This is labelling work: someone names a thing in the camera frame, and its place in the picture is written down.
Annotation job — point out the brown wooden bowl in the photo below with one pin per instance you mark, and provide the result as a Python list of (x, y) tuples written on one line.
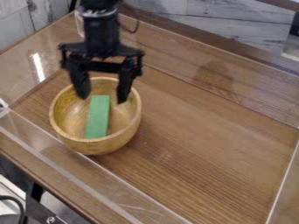
[(68, 116)]

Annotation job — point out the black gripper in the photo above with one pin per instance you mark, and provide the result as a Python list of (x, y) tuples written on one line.
[(100, 53)]

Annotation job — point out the green rectangular block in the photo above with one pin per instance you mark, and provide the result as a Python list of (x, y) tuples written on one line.
[(97, 120)]

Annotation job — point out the clear acrylic tray wall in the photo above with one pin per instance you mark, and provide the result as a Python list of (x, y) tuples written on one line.
[(215, 150)]

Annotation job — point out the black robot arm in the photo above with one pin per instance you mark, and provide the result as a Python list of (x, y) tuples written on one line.
[(99, 8)]

